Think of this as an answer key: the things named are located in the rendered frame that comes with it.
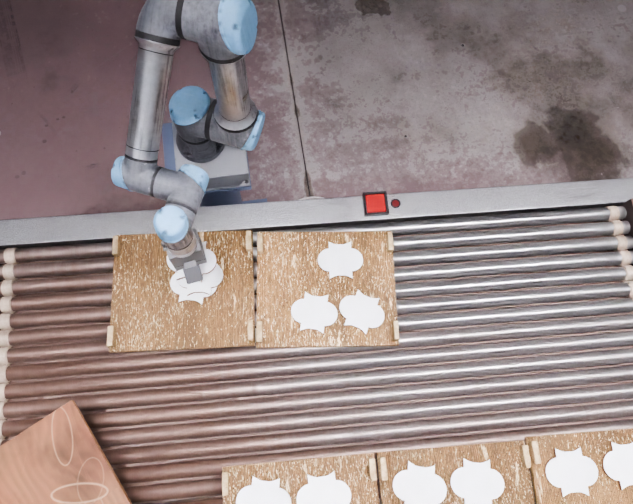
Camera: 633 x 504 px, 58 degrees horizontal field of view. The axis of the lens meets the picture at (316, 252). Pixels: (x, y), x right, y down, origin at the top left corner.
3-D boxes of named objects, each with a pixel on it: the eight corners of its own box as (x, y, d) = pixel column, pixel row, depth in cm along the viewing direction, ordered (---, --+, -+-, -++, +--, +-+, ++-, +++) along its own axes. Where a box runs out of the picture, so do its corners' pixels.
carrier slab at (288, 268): (257, 233, 176) (257, 231, 174) (390, 232, 177) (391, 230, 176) (256, 348, 165) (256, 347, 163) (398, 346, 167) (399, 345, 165)
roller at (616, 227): (2, 267, 174) (-6, 262, 169) (620, 222, 187) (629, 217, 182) (0, 282, 172) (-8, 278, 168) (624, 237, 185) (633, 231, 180)
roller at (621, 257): (-1, 299, 171) (-9, 295, 166) (628, 252, 184) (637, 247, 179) (-2, 315, 169) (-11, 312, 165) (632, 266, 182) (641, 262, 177)
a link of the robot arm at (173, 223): (192, 206, 130) (179, 240, 127) (199, 223, 140) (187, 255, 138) (159, 196, 130) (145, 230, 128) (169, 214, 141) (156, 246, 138)
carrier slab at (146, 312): (116, 236, 174) (115, 234, 172) (252, 231, 176) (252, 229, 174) (110, 352, 163) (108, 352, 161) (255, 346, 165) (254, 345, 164)
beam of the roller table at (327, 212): (-13, 227, 180) (-23, 220, 174) (625, 184, 193) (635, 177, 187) (-16, 253, 177) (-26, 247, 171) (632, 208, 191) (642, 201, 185)
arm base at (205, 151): (172, 126, 181) (165, 109, 172) (218, 114, 183) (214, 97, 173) (183, 168, 177) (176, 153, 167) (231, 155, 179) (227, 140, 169)
